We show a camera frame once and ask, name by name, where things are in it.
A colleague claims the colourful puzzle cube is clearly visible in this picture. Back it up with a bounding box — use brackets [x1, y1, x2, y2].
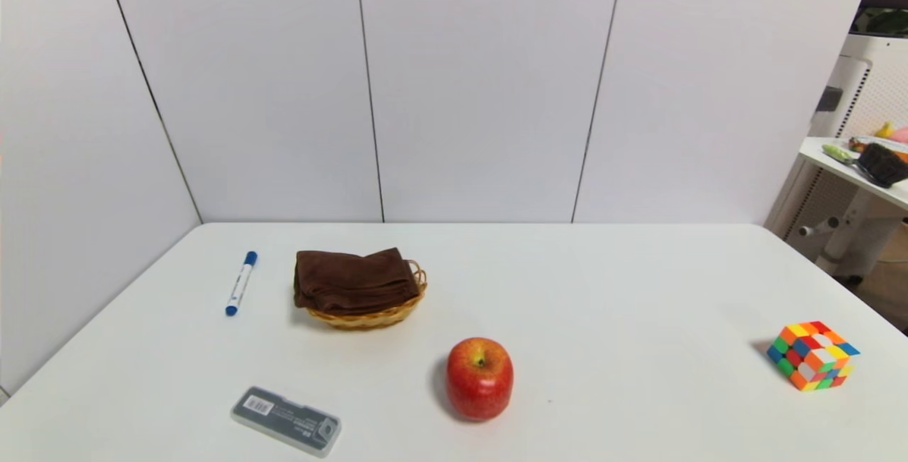
[766, 321, 861, 392]

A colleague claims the brown towel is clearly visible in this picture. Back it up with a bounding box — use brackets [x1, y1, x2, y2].
[293, 247, 421, 317]

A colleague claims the blue white marker pen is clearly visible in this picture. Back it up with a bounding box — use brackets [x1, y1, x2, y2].
[225, 251, 259, 317]

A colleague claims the black brush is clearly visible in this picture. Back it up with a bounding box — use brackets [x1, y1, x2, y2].
[856, 143, 908, 189]

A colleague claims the grey plastic case with barcode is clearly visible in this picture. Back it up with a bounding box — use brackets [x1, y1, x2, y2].
[230, 386, 343, 458]

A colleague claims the red apple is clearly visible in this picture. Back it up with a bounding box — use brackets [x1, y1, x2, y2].
[445, 337, 514, 422]

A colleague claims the yellow wicker basket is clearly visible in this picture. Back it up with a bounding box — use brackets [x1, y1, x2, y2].
[305, 260, 428, 330]

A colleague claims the white pegboard panel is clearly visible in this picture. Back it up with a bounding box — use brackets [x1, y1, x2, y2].
[809, 34, 908, 140]

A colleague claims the white side table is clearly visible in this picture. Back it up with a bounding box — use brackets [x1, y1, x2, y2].
[766, 137, 908, 278]

